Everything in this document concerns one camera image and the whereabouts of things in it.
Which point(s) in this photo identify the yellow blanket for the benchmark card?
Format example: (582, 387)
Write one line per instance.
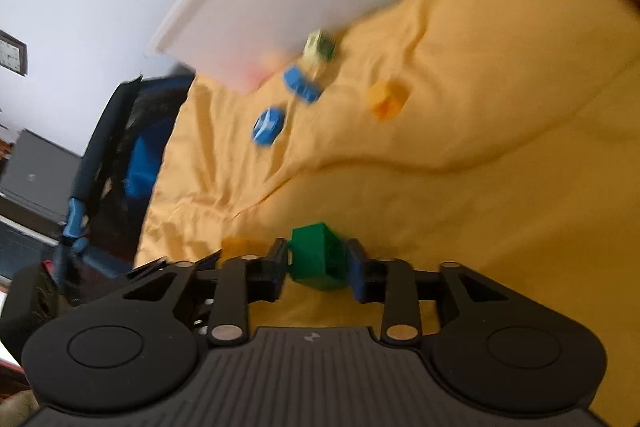
(475, 157)

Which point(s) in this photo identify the wall clock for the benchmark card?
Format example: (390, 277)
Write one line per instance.
(11, 54)

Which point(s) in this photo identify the blue disc with white plane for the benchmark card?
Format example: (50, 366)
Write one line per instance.
(267, 126)

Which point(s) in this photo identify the grey cabinet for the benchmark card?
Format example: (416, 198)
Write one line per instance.
(40, 177)

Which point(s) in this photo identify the large yellow building brick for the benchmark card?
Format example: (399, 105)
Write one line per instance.
(240, 247)

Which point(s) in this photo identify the black blue bag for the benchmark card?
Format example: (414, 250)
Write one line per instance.
(115, 167)

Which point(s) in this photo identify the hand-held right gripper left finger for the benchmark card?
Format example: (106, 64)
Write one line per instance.
(277, 267)

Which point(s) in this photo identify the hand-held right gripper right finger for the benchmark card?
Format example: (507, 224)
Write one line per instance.
(356, 272)

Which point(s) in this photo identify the small cream toy car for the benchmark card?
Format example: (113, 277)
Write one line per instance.
(312, 47)

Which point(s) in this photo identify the green cube building brick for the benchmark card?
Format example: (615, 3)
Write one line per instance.
(315, 257)

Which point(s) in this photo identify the blue arch block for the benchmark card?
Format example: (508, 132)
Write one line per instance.
(300, 84)

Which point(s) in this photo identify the small yellow building brick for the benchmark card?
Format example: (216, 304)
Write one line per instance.
(387, 102)

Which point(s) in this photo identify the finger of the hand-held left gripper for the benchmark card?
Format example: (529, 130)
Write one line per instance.
(212, 261)

